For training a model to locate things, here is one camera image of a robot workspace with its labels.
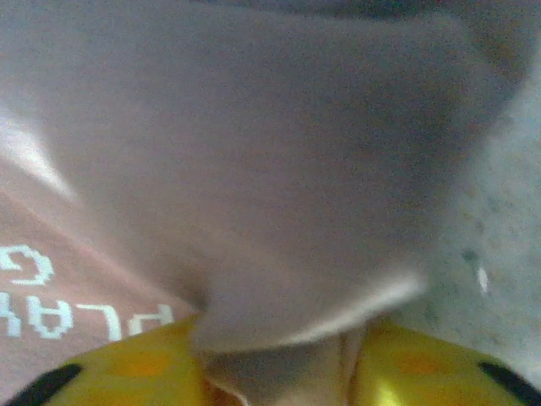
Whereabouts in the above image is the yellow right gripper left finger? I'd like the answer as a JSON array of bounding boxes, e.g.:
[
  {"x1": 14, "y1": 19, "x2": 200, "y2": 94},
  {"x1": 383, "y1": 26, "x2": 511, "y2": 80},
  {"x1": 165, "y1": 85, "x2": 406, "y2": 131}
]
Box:
[{"x1": 8, "y1": 315, "x2": 208, "y2": 406}]

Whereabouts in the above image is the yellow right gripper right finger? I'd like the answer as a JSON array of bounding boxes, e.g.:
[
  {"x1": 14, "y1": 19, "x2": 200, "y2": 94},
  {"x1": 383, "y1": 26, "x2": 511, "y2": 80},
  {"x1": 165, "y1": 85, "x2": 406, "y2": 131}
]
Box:
[{"x1": 354, "y1": 321, "x2": 541, "y2": 406}]

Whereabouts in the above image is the pink t-shirt with white lettering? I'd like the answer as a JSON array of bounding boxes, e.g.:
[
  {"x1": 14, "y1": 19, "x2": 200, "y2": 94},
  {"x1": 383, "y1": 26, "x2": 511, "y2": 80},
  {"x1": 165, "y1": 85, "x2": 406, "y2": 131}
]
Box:
[{"x1": 0, "y1": 0, "x2": 538, "y2": 406}]

